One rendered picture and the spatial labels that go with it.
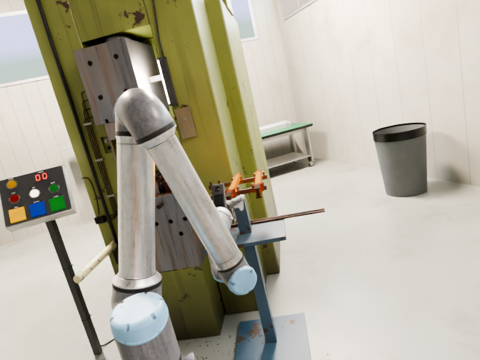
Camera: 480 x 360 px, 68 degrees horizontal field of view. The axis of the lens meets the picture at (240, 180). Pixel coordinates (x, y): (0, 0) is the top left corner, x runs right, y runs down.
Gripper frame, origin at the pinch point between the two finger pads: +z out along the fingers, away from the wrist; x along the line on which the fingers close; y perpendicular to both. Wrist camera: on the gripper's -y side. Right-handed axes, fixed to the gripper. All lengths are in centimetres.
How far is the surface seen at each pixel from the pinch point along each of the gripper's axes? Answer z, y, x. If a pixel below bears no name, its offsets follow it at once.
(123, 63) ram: 46, -69, -46
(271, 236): 17.4, 27.8, 13.2
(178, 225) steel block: 41, 22, -39
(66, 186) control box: 39, -13, -95
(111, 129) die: 47, -37, -63
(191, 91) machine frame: 60, -48, -18
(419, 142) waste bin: 218, 39, 155
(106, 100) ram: 47, -53, -62
